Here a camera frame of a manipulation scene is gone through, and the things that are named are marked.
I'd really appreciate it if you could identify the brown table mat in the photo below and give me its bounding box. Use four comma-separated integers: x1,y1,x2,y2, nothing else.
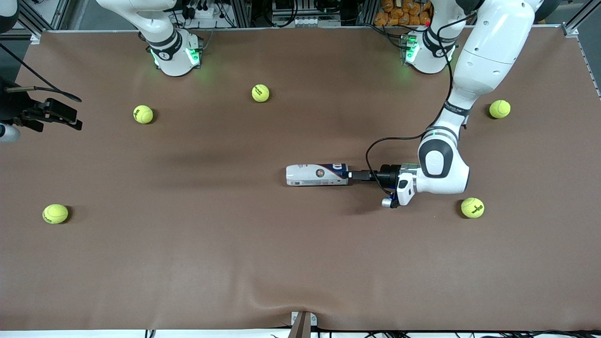
0,27,601,331

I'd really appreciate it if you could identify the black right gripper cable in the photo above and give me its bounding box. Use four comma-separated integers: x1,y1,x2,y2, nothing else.
0,43,83,103

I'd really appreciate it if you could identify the aluminium frame strut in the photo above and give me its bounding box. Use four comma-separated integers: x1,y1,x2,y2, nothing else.
566,0,599,31
18,0,45,37

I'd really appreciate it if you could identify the white power strip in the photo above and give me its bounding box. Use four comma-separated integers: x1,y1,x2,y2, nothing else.
185,4,221,20

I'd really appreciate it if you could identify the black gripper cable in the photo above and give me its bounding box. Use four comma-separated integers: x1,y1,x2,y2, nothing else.
0,43,83,103
365,14,477,195

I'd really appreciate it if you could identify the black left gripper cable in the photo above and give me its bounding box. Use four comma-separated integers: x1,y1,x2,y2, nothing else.
365,14,477,195

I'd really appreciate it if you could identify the metal camera post bracket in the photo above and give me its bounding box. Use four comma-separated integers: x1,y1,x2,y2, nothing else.
288,311,318,338

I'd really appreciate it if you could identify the orange fruit pile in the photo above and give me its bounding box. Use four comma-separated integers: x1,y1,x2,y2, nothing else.
374,0,431,27

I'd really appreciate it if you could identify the aluminium frame post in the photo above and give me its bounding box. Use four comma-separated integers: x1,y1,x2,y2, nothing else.
233,0,252,28
358,0,378,26

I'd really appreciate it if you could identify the white blue tennis ball can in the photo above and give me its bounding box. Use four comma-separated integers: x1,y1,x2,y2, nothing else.
286,163,350,187

